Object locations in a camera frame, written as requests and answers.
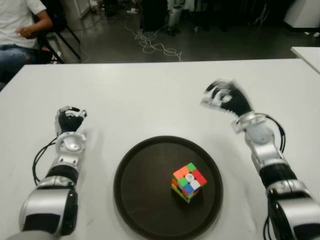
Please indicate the white neighbouring table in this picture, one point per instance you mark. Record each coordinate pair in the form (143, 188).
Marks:
(308, 56)

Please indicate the black metal chair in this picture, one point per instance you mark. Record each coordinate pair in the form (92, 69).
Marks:
(60, 25)

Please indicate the round dark brown plate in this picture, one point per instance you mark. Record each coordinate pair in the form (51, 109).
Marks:
(150, 190)

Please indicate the silver humanoid robot legs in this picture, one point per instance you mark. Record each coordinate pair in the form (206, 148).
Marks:
(175, 16)

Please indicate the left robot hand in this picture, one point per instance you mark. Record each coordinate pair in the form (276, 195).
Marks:
(70, 123)

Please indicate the multicoloured Rubik's cube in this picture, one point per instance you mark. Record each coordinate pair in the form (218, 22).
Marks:
(188, 181)

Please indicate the white cabinet with metal edge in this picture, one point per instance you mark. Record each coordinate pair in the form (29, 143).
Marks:
(78, 7)

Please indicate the seated person in white shirt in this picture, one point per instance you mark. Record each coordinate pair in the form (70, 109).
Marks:
(15, 22)

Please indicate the right robot arm silver black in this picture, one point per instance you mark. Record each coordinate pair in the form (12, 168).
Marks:
(285, 195)

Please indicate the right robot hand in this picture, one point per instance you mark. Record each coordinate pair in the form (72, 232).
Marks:
(235, 100)

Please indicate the left robot arm silver black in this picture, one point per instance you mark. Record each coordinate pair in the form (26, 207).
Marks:
(50, 202)

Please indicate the tall black box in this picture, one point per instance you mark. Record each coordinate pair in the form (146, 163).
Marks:
(155, 15)

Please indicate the white cabinet with dark base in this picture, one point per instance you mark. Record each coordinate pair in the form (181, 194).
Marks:
(303, 13)

